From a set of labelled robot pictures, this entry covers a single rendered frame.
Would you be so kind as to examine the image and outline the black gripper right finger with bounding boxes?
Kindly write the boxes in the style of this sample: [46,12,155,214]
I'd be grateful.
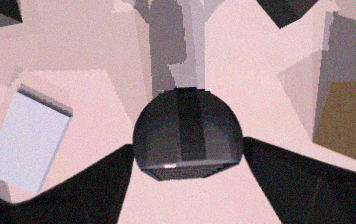
[243,137,356,224]

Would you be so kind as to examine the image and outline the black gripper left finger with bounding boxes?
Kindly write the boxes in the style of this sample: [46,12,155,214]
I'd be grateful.
[0,144,134,224]

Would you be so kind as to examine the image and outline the dark grey controller unit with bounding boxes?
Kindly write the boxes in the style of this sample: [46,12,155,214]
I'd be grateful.
[132,87,244,182]

